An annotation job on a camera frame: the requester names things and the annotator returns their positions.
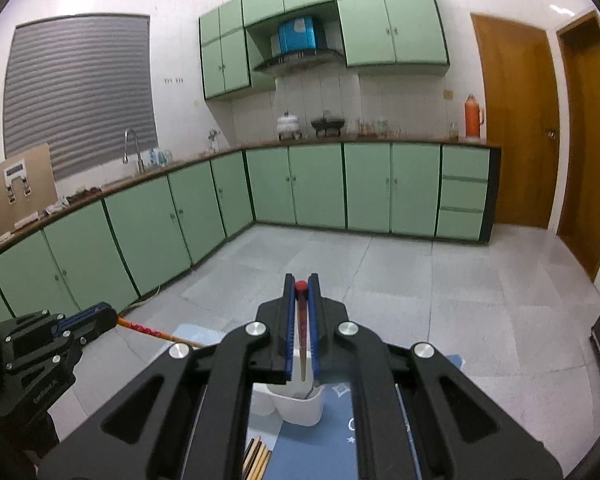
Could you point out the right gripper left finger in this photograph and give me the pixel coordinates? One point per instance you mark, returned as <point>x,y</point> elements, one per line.
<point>185,416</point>

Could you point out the green lower kitchen cabinets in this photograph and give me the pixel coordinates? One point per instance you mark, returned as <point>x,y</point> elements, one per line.
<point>118,246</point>

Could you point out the wooden chopstick red tip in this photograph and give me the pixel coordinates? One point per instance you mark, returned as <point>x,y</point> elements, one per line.
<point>251,454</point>

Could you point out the blue box on hood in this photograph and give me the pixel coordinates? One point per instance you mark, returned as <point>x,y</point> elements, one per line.
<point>297,34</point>

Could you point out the orange thermos flask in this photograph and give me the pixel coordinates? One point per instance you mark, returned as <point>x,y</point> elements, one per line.
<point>474,117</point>

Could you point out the chrome sink faucet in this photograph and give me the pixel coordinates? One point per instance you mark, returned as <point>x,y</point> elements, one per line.
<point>131,144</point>

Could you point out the green upper wall cabinets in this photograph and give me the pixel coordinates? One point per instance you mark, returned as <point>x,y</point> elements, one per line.
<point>238,35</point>

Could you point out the white cooking pot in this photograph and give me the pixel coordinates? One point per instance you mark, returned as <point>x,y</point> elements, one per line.
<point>288,127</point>

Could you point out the cardboard board with device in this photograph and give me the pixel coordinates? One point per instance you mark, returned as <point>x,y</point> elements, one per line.
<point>27,188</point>

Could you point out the white two-compartment utensil holder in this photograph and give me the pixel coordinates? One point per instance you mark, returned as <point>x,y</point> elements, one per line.
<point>269,399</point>

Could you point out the dark blue table mat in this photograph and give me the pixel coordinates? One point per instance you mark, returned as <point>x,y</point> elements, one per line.
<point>324,451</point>

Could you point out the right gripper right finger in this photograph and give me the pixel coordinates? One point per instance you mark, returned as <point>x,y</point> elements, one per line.
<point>416,415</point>

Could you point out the black range hood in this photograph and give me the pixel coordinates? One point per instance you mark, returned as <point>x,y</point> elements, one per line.
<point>293,62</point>

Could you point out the brown wooden door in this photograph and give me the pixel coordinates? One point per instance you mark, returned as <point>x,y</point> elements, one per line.
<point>522,116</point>
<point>579,225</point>

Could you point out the grey window blind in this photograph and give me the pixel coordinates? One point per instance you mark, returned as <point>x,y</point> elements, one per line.
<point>76,83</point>

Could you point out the black wok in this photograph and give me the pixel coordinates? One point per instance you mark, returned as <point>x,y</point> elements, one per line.
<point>328,125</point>

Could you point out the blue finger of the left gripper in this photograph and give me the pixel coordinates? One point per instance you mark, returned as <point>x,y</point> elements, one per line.
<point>88,325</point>

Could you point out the wooden chopstick red pattern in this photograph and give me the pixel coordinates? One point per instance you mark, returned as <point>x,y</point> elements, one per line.
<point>301,288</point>

